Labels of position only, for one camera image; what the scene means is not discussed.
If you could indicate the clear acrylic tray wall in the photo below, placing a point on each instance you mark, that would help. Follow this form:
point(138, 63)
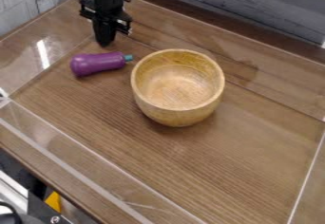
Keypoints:
point(245, 167)

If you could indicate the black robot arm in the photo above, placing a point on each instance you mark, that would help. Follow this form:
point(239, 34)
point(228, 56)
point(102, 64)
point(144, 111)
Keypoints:
point(109, 18)

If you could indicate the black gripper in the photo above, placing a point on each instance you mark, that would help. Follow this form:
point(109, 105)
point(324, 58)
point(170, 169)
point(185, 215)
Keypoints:
point(112, 19)

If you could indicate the yellow label sticker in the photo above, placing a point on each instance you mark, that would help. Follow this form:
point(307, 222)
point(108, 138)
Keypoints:
point(54, 201)

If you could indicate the brown wooden bowl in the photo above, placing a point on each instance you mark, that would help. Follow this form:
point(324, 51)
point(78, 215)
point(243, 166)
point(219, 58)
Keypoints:
point(178, 85)

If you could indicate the purple toy eggplant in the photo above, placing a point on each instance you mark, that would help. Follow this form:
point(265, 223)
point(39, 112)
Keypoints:
point(86, 64)

